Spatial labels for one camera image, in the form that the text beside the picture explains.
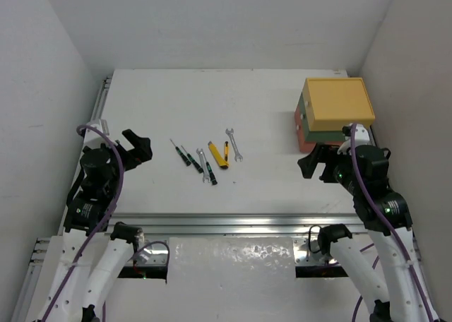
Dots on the left aluminium side rail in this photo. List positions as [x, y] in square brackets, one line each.
[101, 98]

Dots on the thick green black screwdriver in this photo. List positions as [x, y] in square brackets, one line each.
[213, 179]

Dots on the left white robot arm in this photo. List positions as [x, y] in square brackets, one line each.
[90, 261]

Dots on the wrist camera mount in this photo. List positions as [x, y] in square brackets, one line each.
[93, 133]
[357, 132]

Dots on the yellow utility knife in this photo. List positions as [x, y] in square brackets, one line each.
[221, 162]

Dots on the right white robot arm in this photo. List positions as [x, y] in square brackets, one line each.
[400, 294]

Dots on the yellow top drawer box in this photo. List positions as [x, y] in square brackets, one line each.
[332, 103]

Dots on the aluminium front rail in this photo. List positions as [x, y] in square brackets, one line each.
[236, 225]

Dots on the silver wrench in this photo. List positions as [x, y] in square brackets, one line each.
[202, 158]
[237, 155]

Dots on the thin green black screwdriver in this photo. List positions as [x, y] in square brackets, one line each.
[186, 160]

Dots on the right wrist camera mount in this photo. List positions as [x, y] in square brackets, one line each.
[357, 132]

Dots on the red bottom drawer box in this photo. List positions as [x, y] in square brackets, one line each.
[306, 147]

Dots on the medium green black screwdriver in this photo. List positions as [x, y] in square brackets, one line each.
[193, 161]

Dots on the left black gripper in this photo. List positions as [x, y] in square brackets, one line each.
[131, 154]

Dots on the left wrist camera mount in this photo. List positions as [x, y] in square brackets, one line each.
[93, 133]

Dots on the green drawer box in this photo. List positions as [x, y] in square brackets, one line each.
[329, 137]

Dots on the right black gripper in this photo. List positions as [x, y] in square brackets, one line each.
[323, 152]

